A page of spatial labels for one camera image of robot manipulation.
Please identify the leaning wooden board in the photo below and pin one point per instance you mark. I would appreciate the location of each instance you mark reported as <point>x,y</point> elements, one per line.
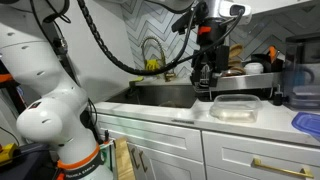
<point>124,160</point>

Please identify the stainless steel sink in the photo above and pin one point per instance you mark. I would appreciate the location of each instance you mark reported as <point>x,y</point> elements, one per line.
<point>160,95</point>

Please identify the wooden cutting board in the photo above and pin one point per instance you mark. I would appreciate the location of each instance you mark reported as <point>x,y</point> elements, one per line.
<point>236,50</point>

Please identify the black dish rack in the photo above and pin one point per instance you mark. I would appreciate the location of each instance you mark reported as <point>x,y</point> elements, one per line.
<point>246,81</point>

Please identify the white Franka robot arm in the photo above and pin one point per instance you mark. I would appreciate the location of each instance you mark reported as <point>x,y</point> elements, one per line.
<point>43,66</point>

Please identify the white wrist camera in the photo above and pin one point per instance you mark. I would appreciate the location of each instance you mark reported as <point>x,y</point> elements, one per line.
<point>233,10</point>

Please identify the white lower kitchen cabinet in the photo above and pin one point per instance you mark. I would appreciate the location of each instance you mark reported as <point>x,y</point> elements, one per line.
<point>166,140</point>

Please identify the yellow rubber glove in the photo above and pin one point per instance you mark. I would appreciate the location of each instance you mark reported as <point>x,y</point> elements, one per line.
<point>152,65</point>

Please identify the yellow tool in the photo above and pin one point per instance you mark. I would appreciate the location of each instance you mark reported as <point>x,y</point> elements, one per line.
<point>8,151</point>

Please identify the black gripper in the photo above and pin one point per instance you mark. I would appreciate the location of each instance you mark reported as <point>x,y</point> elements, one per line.
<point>213,36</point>

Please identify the blue lunch box lid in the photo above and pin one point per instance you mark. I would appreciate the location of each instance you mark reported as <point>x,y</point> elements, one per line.
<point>308,125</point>

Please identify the black shelf with orange bar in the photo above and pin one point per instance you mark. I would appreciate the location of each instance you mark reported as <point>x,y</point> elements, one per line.
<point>4,78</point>

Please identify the white round container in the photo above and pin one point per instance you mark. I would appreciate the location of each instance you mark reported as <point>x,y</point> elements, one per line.
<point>254,68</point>

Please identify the clear storage container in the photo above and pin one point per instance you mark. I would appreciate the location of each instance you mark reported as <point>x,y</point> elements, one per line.
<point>305,98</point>

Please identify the clear plastic lunch box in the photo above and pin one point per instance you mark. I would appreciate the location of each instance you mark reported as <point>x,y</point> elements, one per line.
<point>233,115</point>

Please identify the black cookware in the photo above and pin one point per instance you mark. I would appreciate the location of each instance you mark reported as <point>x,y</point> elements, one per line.
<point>263,60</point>

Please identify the gold spring faucet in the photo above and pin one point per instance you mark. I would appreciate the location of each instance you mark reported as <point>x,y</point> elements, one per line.
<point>162,50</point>

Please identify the yellow green sponge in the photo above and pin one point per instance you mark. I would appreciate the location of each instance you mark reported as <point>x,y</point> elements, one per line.
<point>137,79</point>

